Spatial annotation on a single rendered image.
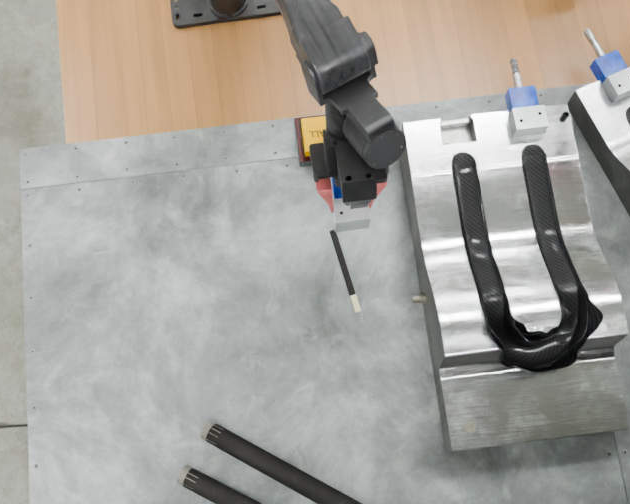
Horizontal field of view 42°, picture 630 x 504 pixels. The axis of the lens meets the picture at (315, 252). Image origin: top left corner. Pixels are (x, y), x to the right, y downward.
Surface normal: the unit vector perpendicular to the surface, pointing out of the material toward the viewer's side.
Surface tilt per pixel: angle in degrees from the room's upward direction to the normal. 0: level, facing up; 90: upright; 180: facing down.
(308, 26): 11
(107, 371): 0
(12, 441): 0
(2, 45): 0
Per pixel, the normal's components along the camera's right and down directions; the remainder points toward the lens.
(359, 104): -0.22, -0.59
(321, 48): 0.09, -0.09
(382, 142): 0.44, 0.65
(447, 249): -0.04, -0.48
